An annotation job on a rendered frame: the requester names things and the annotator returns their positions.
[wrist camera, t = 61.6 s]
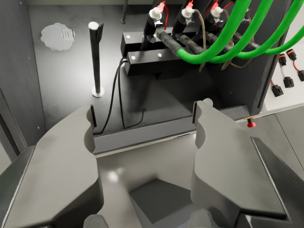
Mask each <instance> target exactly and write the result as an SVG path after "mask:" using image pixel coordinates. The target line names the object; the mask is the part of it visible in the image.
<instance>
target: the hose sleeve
mask: <svg viewBox="0 0 304 228"><path fill-rule="evenodd" d="M160 40H161V41H162V42H163V43H164V44H165V45H166V46H167V47H168V48H169V49H170V50H171V51H172V52H173V53H174V54H175V55H176V56H177V57H179V56H178V55H177V52H178V50H179V49H183V50H184V48H183V47H182V46H181V45H180V44H179V43H177V42H176V41H175V40H174V39H173V38H172V37H171V36H170V35H169V34H167V33H166V32H163V33H162V34H161V35H160Z"/></svg>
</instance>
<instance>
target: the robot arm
mask: <svg viewBox="0 0 304 228"><path fill-rule="evenodd" d="M192 123H193V124H195V126H196V127H197V131H196V138H195V144H196V146H197V147H198V150H197V151H196V153H195V160H194V166H193V172H192V178H191V193H190V197H191V200H192V202H193V203H194V205H196V206H197V207H198V208H199V209H195V210H194V211H193V212H192V214H191V217H190V219H189V221H188V224H187V226H186V228H304V180H302V179H301V178H300V177H299V176H298V175H297V174H296V173H295V172H294V171H293V170H292V169H291V168H290V167H289V166H288V165H287V164H286V163H285V162H284V161H283V160H282V159H280V158H279V157H278V156H277V155H276V154H275V153H274V152H273V151H272V150H271V149H270V148H269V147H268V146H267V145H266V144H265V143H264V142H263V141H262V140H261V139H260V138H258V137H251V136H250V135H249V134H248V133H247V132H246V131H245V130H244V129H243V128H242V127H241V126H240V125H239V124H238V123H236V122H235V121H234V120H232V119H231V118H230V117H228V116H226V115H225V114H223V113H222V112H220V111H218V110H217V109H215V108H214V107H212V106H211V105H209V104H207V103H205V102H204V101H201V100H200V101H195V102H194V107H193V120H192ZM95 127H97V124H96V118H95V110H94V106H93V104H85V105H83V106H81V107H80V108H79V109H77V110H76V111H74V112H73V113H71V114H70V115H68V116H67V117H65V118H64V119H63V120H61V121H60V122H59V123H57V124H56V125H55V126H53V127H52V128H51V129H50V130H49V131H48V132H47V133H46V134H45V135H44V136H43V137H42V138H41V139H40V140H39V141H38V142H37V144H36V145H34V146H28V147H26V148H25V149H24V150H23V151H22V152H21V153H20V154H19V155H18V156H17V158H16V159H15V160H14V161H13V162H12V163H11V164H10V165H9V166H8V167H7V168H6V169H5V170H4V171H3V173H2V174H1V175H0V228H109V226H108V224H107V222H106V220H105V218H104V217H103V216H102V215H100V214H97V213H98V212H99V211H100V210H101V209H102V207H103V205H104V195H103V187H102V182H101V177H100V172H99V168H98V163H97V159H96V156H95V155H94V154H92V153H93V151H94V150H95V141H94V137H93V130H94V129H95ZM213 221H214V222H215V227H214V224H213Z"/></svg>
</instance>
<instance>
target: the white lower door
mask: <svg viewBox="0 0 304 228"><path fill-rule="evenodd" d="M195 132H196V131H193V132H190V133H185V134H181V135H177V136H173V137H169V138H164V139H160V140H156V141H153V142H148V143H144V144H140V145H136V146H132V147H127V148H123V149H119V150H116V151H111V152H107V153H103V154H99V155H95V156H96V158H98V157H103V156H107V155H110V154H114V153H118V152H123V151H126V150H130V149H134V148H138V147H143V146H147V145H151V144H155V143H159V142H163V141H167V140H170V139H176V138H178V137H182V136H185V135H189V134H191V133H195Z"/></svg>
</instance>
